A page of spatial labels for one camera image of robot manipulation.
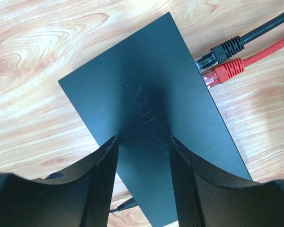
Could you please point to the black network switch box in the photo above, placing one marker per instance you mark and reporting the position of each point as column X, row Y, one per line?
column 146, row 89

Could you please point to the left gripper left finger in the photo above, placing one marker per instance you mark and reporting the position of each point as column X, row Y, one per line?
column 76, row 196

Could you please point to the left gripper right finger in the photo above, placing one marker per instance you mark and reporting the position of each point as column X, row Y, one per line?
column 207, row 196

